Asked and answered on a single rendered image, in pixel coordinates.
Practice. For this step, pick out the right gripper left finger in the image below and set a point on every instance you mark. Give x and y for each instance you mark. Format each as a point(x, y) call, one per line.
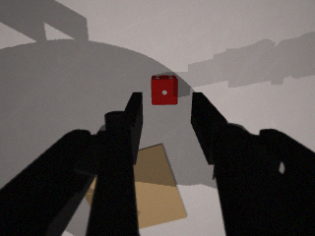
point(42, 199)

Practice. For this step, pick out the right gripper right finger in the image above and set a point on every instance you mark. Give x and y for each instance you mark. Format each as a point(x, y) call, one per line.
point(250, 201)

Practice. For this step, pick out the red die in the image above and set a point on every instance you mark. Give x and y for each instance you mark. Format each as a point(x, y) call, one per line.
point(164, 90)

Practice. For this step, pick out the tan flat mat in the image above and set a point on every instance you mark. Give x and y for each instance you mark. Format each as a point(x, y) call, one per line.
point(157, 197)

